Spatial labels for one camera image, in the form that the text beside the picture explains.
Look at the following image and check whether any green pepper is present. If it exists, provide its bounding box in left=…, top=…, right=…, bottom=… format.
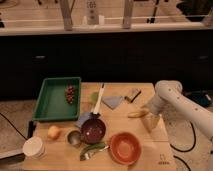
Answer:
left=80, top=142, right=107, bottom=161

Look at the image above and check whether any yellow banana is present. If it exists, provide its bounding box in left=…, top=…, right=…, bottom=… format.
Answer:
left=128, top=108, right=149, bottom=118

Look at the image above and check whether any small brown box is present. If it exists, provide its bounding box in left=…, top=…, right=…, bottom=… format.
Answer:
left=124, top=88, right=141, bottom=103

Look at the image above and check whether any black cable left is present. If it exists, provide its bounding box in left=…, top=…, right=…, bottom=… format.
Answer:
left=0, top=112, right=28, bottom=141

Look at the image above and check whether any green plastic tray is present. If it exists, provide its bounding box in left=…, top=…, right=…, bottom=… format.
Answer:
left=33, top=77, right=81, bottom=122

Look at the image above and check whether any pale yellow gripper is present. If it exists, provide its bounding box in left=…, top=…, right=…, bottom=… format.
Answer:
left=142, top=113, right=160, bottom=132

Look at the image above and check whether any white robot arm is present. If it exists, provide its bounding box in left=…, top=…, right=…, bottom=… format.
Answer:
left=144, top=80, right=213, bottom=146

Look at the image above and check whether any red grape bunch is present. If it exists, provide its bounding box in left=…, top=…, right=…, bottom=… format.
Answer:
left=65, top=86, right=75, bottom=104

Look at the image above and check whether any white paper cup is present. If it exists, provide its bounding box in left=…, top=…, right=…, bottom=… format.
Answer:
left=22, top=136, right=45, bottom=158

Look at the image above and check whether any small metal cup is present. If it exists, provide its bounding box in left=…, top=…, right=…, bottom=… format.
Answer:
left=67, top=130, right=82, bottom=148

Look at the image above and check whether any black cable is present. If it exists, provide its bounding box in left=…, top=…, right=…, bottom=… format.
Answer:
left=0, top=112, right=28, bottom=141
left=169, top=121, right=198, bottom=171

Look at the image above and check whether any orange fruit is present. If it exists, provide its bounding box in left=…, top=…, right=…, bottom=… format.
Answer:
left=47, top=126, right=61, bottom=139

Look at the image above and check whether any blue cloth under pan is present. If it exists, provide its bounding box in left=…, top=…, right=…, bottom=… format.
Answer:
left=75, top=112, right=91, bottom=128

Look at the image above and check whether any red bowl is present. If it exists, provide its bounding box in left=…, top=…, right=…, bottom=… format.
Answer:
left=108, top=132, right=141, bottom=166

